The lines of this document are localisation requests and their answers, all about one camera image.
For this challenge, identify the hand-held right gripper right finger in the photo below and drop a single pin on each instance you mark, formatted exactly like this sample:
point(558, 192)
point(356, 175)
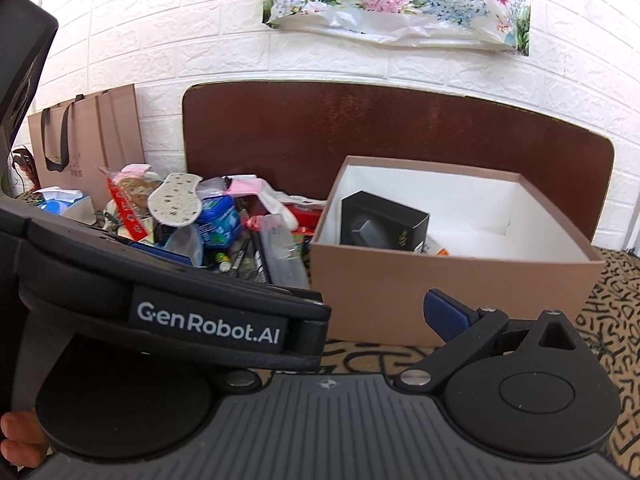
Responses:
point(450, 317)

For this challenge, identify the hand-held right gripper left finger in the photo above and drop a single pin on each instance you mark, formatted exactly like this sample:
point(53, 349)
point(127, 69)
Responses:
point(239, 379)

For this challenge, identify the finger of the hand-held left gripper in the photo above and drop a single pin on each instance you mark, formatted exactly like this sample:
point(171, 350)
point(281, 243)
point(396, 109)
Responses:
point(160, 252)

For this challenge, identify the brown cardboard box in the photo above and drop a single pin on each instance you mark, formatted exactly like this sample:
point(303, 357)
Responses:
point(450, 290)

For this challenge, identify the person's left hand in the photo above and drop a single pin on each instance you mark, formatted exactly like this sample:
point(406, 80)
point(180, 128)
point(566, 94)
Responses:
point(17, 435)

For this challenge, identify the spotted shoe insole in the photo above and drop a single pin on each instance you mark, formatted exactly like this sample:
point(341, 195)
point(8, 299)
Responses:
point(175, 200)

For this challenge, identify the red snack packet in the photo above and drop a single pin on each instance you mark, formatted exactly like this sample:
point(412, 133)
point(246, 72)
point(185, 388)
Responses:
point(125, 200)

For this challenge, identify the blue gum bottle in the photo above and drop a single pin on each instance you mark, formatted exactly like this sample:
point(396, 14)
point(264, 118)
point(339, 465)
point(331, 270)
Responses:
point(217, 222)

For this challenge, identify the small orange white item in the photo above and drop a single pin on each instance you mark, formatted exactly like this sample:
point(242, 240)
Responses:
point(440, 251)

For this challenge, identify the blue white tissue packet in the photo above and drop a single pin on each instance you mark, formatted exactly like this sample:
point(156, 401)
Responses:
point(60, 205)

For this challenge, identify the small black box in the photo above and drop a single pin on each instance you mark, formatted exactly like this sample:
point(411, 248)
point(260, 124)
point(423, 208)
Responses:
point(380, 220)

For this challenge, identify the clear plastic case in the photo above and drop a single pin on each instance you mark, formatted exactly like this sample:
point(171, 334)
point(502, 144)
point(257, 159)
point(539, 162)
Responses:
point(282, 250)

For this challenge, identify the brown paper bags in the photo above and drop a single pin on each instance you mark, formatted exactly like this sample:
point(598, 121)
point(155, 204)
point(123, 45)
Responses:
point(85, 135)

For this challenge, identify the letter print cloth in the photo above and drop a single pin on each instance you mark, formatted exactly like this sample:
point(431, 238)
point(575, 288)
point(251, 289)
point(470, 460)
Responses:
point(615, 320)

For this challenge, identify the brown wooden headboard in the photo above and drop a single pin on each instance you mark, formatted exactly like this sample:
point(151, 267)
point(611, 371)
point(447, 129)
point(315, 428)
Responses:
point(350, 125)

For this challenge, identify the floral plastic bag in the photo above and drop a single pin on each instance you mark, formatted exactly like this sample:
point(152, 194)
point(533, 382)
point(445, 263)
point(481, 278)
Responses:
point(400, 0)

